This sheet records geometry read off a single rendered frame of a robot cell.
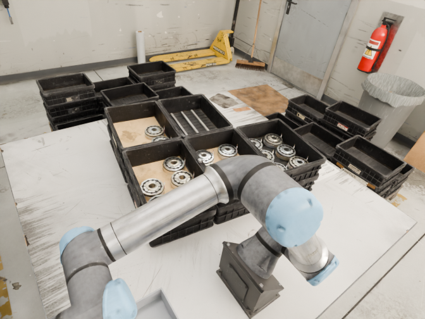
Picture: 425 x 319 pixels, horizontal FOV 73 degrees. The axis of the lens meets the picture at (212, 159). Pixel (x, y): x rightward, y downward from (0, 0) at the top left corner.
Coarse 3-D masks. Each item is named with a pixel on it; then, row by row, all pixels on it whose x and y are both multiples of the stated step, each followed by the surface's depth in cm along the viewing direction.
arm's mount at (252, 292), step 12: (228, 252) 98; (228, 264) 102; (240, 264) 94; (228, 276) 104; (240, 276) 97; (252, 276) 91; (228, 288) 107; (240, 288) 99; (252, 288) 93; (264, 288) 90; (276, 288) 98; (240, 300) 102; (252, 300) 95; (264, 300) 98; (252, 312) 101
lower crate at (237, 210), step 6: (234, 204) 125; (240, 204) 127; (216, 210) 124; (222, 210) 123; (228, 210) 128; (234, 210) 130; (240, 210) 133; (246, 210) 135; (216, 216) 127; (222, 216) 128; (228, 216) 131; (234, 216) 133; (216, 222) 130; (222, 222) 130
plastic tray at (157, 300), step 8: (160, 288) 83; (144, 296) 81; (152, 296) 83; (160, 296) 86; (144, 304) 83; (152, 304) 84; (160, 304) 84; (168, 304) 81; (144, 312) 82; (152, 312) 82; (160, 312) 82; (168, 312) 82
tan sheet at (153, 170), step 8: (136, 168) 135; (144, 168) 136; (152, 168) 136; (160, 168) 137; (136, 176) 131; (144, 176) 132; (152, 176) 132; (160, 176) 133; (168, 176) 133; (168, 184) 129
